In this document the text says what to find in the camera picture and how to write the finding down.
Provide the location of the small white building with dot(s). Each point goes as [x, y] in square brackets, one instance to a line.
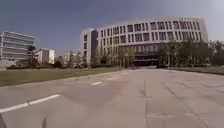
[45, 56]

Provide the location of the building with horizontal bands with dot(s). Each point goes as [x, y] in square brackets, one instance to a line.
[16, 45]

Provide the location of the tree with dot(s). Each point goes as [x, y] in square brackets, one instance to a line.
[32, 56]

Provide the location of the row of trees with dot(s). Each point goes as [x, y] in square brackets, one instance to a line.
[186, 53]

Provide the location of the large curved pale building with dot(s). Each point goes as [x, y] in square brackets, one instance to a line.
[143, 31]

